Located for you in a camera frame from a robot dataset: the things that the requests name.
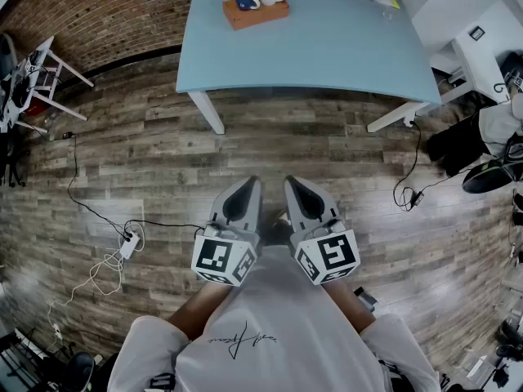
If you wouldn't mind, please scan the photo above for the black floor cable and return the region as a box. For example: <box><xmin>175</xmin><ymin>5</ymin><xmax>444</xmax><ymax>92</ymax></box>
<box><xmin>60</xmin><ymin>131</ymin><xmax>205</xmax><ymax>243</ymax></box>

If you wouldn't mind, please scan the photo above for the white cable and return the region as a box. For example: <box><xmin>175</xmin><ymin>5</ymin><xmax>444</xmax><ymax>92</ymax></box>
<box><xmin>45</xmin><ymin>221</ymin><xmax>146</xmax><ymax>341</ymax></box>

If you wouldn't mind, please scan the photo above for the person's white t-shirt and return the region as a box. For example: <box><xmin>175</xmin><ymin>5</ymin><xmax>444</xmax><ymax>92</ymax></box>
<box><xmin>106</xmin><ymin>244</ymin><xmax>442</xmax><ymax>392</ymax></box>

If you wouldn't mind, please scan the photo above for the person's right forearm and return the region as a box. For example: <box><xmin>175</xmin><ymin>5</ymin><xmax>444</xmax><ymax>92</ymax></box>
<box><xmin>321</xmin><ymin>279</ymin><xmax>378</xmax><ymax>335</ymax></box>

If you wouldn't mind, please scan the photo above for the black cable with adapter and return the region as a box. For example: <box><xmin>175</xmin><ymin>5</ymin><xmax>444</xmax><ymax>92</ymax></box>
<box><xmin>391</xmin><ymin>118</ymin><xmax>475</xmax><ymax>213</ymax></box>

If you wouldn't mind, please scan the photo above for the light blue table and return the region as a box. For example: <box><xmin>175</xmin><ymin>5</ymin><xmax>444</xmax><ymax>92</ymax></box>
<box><xmin>175</xmin><ymin>0</ymin><xmax>444</xmax><ymax>136</ymax></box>

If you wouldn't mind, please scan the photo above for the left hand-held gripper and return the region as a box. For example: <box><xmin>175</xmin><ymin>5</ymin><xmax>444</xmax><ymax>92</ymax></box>
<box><xmin>190</xmin><ymin>175</ymin><xmax>263</xmax><ymax>287</ymax></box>

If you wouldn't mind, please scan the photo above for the white cabinet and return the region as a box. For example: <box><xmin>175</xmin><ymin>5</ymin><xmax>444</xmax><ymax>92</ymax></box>
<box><xmin>402</xmin><ymin>0</ymin><xmax>523</xmax><ymax>106</ymax></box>

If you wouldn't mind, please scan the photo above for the person's left forearm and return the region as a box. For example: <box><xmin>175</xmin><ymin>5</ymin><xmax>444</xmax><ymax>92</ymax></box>
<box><xmin>166</xmin><ymin>283</ymin><xmax>232</xmax><ymax>342</ymax></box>

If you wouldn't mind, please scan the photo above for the brown wooden block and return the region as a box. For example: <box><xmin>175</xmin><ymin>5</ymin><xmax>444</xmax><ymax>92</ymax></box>
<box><xmin>221</xmin><ymin>0</ymin><xmax>291</xmax><ymax>31</ymax></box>

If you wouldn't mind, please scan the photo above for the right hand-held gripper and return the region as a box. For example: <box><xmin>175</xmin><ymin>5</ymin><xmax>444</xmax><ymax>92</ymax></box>
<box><xmin>283</xmin><ymin>175</ymin><xmax>361</xmax><ymax>287</ymax></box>

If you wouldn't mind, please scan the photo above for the white power strip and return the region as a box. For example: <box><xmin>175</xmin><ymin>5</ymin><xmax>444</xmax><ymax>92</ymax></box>
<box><xmin>118</xmin><ymin>230</ymin><xmax>142</xmax><ymax>261</ymax></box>

